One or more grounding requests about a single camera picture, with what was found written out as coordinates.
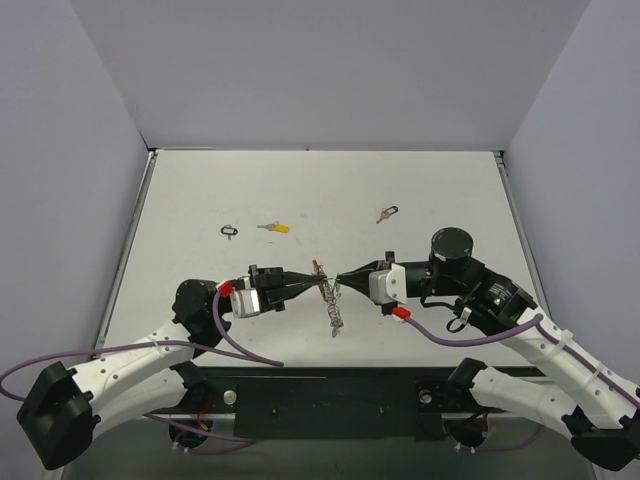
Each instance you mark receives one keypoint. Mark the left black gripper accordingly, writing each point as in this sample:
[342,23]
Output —
[265,287]

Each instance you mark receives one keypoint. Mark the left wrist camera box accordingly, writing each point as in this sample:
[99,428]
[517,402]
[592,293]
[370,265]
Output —
[243,297]

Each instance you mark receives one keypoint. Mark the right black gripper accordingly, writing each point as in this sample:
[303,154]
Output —
[388,261]

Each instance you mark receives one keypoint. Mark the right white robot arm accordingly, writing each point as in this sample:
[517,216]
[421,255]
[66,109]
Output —
[586,402]

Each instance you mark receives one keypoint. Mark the key with yellow tag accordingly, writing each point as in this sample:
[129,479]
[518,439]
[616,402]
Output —
[275,227]

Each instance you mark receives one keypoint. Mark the red-handled metal keyring holder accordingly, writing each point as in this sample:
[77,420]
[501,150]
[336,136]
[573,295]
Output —
[330,296]

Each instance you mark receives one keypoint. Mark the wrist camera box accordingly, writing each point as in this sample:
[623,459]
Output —
[243,297]
[388,289]

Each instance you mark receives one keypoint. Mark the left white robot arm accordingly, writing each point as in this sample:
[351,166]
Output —
[67,407]

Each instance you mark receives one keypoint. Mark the key with small black tag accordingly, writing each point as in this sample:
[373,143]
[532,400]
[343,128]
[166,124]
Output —
[386,213]

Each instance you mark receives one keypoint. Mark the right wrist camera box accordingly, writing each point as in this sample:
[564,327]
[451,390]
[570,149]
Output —
[388,289]

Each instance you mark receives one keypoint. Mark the key with large black tag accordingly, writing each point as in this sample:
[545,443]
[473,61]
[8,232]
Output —
[229,231]

